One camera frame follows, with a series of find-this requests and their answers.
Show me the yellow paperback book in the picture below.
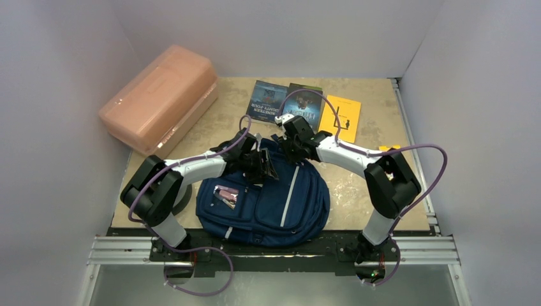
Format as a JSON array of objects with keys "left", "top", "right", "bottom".
[{"left": 318, "top": 95, "right": 361, "bottom": 143}]

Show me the colourful crayon box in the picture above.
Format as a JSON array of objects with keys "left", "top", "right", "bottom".
[{"left": 378, "top": 145, "right": 401, "bottom": 152}]

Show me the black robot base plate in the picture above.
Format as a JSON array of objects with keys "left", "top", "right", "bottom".
[{"left": 149, "top": 229, "right": 401, "bottom": 282}]

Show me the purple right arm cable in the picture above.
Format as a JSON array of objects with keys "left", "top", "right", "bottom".
[{"left": 276, "top": 89, "right": 448, "bottom": 235}]

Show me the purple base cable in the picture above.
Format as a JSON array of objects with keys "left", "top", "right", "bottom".
[
  {"left": 163, "top": 242, "right": 235, "bottom": 297},
  {"left": 360, "top": 238, "right": 403, "bottom": 287}
]

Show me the navy blue student backpack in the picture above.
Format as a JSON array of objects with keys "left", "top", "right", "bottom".
[{"left": 196, "top": 136, "right": 330, "bottom": 247}]

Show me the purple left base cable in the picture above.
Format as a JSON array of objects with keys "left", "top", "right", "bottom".
[{"left": 163, "top": 242, "right": 235, "bottom": 297}]

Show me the Nineteen Eighty-Four paperback book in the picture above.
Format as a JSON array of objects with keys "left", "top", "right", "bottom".
[{"left": 246, "top": 80, "right": 288, "bottom": 124}]

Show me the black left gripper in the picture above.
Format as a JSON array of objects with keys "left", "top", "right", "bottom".
[{"left": 239, "top": 149, "right": 278, "bottom": 185}]

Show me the dark blue paperback book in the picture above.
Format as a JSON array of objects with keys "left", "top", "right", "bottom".
[{"left": 280, "top": 83, "right": 324, "bottom": 133}]

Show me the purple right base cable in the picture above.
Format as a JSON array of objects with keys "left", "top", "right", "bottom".
[{"left": 360, "top": 238, "right": 403, "bottom": 287}]

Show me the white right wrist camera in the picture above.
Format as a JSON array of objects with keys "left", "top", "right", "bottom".
[{"left": 274, "top": 113, "right": 294, "bottom": 127}]

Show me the pink highlighter marker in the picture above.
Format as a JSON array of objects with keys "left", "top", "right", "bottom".
[{"left": 214, "top": 185, "right": 239, "bottom": 209}]

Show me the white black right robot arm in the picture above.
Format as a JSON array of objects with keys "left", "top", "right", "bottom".
[{"left": 274, "top": 114, "right": 421, "bottom": 259}]

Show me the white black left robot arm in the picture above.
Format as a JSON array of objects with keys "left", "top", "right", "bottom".
[{"left": 119, "top": 128, "right": 278, "bottom": 261}]

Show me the translucent pink storage box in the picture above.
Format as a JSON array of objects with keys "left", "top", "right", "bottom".
[{"left": 99, "top": 45, "right": 218, "bottom": 159}]

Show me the grey round disc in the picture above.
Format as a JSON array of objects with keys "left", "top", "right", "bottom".
[{"left": 172, "top": 184, "right": 193, "bottom": 216}]

